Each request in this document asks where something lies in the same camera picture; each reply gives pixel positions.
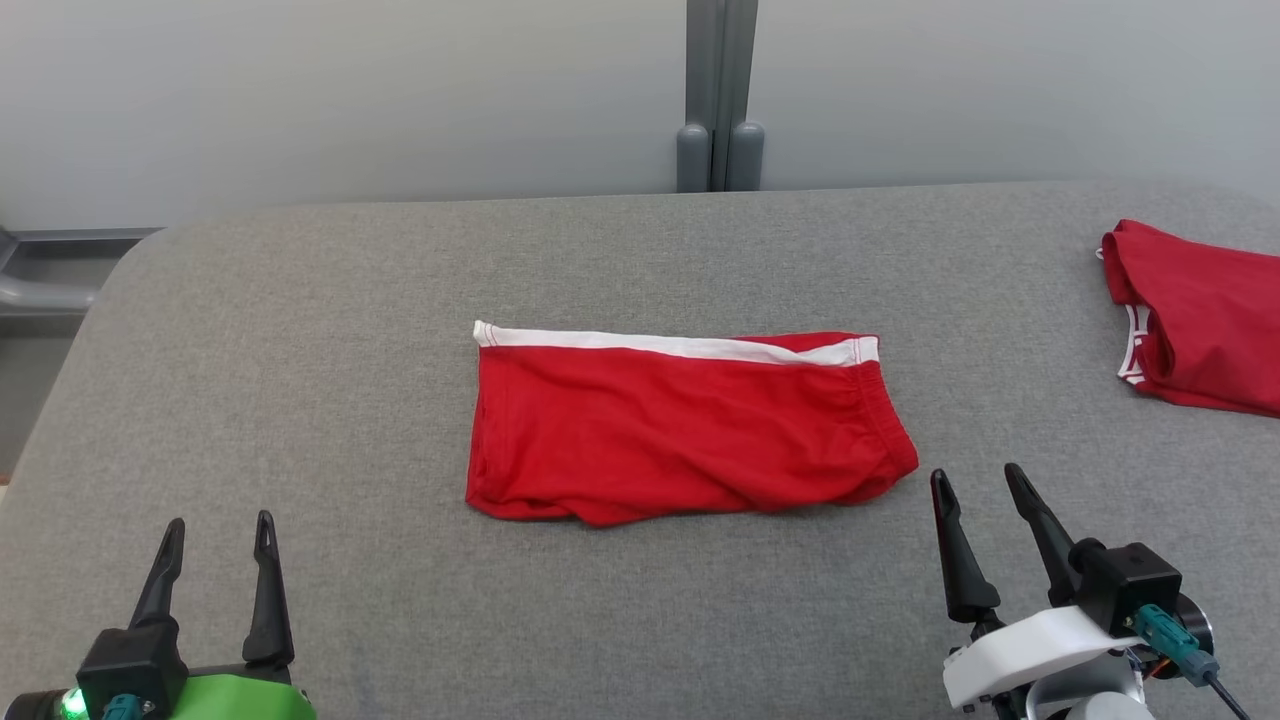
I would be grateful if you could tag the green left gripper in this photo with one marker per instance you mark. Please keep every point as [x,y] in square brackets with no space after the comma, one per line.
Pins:
[240,700]

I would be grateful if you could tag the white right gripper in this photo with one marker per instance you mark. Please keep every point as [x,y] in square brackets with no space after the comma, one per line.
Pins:
[1040,655]

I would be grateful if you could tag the red and white jersey shirt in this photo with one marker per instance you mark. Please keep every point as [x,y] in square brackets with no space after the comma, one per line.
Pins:
[1210,320]

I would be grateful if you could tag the red shorts with white trim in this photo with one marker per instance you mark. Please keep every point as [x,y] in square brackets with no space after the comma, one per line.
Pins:
[680,430]

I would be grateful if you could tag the grey fabric sofa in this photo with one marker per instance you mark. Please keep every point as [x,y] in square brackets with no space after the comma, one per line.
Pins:
[300,400]

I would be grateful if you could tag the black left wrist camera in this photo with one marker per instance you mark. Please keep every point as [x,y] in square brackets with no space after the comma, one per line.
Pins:
[130,660]

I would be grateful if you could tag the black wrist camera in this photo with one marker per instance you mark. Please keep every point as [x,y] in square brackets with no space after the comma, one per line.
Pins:
[130,660]
[1125,585]

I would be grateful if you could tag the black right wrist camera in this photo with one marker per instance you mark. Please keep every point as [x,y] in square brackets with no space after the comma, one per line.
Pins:
[1125,585]

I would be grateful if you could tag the grey metal floor rail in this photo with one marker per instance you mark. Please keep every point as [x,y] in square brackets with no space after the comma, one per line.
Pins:
[45,292]

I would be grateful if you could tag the grey partition joint post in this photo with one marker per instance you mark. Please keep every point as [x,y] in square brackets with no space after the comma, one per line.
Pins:
[720,80]

